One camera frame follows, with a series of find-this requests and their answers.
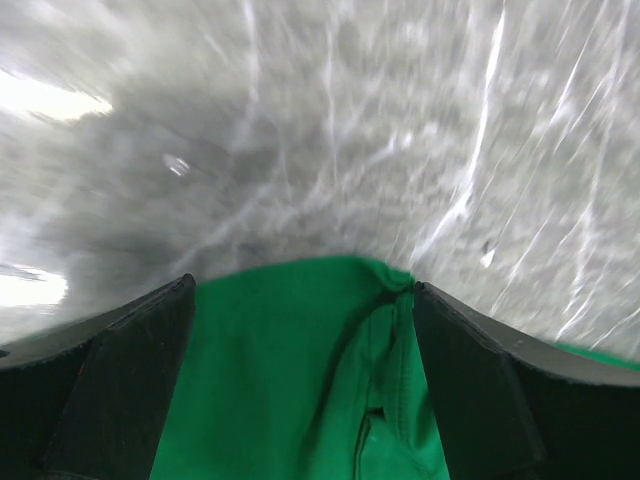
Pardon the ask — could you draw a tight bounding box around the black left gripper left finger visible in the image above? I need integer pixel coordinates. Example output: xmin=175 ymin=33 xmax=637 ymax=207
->
xmin=1 ymin=274 xmax=196 ymax=479

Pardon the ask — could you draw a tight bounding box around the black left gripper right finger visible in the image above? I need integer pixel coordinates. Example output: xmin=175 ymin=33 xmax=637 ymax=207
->
xmin=414 ymin=283 xmax=639 ymax=479

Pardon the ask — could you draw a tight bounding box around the green t-shirt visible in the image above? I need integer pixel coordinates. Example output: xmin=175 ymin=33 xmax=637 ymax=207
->
xmin=147 ymin=253 xmax=640 ymax=480

